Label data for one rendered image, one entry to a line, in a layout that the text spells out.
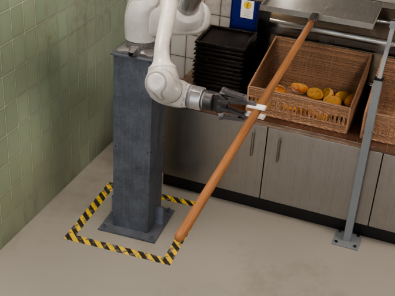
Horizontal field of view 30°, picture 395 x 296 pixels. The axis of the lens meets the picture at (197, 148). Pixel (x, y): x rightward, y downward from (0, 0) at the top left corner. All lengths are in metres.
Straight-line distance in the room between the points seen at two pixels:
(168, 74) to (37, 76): 1.30
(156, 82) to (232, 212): 1.71
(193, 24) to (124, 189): 0.96
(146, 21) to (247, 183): 1.17
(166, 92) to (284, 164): 1.50
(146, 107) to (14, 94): 0.63
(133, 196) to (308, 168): 0.93
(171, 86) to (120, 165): 1.24
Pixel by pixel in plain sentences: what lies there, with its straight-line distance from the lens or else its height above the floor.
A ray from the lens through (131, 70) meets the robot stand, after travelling 3.49.
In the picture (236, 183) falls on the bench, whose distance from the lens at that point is 4.11.
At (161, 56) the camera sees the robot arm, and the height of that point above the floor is 1.32.
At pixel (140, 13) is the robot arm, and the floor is 1.20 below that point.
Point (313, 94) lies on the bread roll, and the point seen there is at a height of 0.63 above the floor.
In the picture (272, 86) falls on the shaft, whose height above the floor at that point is 1.16.
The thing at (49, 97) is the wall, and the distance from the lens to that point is 3.92.
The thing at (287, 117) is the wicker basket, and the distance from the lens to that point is 3.88.
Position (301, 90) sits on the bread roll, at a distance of 4.15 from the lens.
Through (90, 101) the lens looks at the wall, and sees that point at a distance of 4.36.
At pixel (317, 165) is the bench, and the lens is 3.91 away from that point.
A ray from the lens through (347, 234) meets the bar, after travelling 4.02.
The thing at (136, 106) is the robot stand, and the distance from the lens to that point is 3.56.
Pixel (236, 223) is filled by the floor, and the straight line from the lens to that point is 4.06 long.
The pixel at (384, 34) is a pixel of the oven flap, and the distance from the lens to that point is 4.13.
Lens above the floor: 2.35
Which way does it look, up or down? 30 degrees down
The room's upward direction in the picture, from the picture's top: 4 degrees clockwise
